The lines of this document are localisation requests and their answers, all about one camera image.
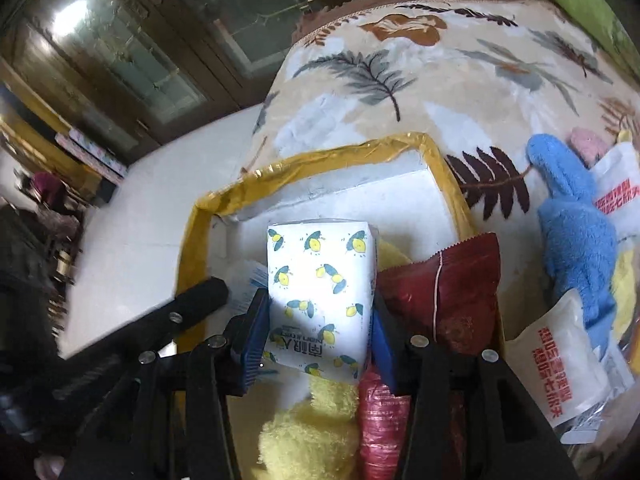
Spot lemon print tissue pack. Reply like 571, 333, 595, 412
266, 218, 379, 380

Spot leaf print blanket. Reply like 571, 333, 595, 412
240, 0, 640, 311

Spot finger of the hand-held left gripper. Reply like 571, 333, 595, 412
57, 276, 231, 386

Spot white blue striped packet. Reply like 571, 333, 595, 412
227, 260, 271, 321

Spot dark red cloth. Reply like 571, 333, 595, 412
30, 170, 68, 211

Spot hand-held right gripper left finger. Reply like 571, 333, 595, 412
60, 289, 272, 480

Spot red mesh bag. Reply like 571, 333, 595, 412
357, 367, 416, 480

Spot clear plastic packet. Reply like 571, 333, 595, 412
557, 355, 640, 446

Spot printed flat box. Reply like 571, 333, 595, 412
54, 129, 130, 178

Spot dark red snack packet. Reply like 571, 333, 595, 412
377, 232, 502, 358

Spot yellow plush toy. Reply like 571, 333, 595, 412
252, 374, 362, 480

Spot yellow plastic basket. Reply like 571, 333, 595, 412
177, 132, 506, 480

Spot yellow packet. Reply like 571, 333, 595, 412
611, 247, 640, 343

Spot dark glass door cabinet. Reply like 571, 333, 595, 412
0, 0, 531, 161

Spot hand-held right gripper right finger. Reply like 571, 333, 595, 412
371, 291, 581, 480

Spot white packet red print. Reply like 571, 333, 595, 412
505, 290, 636, 428
590, 140, 640, 236

